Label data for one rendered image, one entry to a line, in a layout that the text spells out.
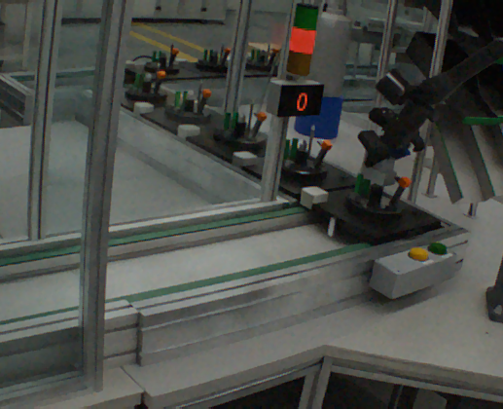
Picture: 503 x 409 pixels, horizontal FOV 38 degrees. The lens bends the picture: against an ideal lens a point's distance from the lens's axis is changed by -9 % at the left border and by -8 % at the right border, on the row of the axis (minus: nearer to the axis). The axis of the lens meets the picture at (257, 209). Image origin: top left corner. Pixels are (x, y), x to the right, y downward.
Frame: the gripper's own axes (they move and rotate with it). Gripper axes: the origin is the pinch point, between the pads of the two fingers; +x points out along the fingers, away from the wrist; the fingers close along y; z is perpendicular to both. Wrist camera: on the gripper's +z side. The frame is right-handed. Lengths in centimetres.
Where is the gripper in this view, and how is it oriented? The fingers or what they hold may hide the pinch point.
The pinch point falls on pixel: (380, 156)
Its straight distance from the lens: 174.8
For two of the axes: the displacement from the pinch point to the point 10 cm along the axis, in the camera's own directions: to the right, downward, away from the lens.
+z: -4.7, -7.9, 4.0
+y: -7.6, 1.3, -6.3
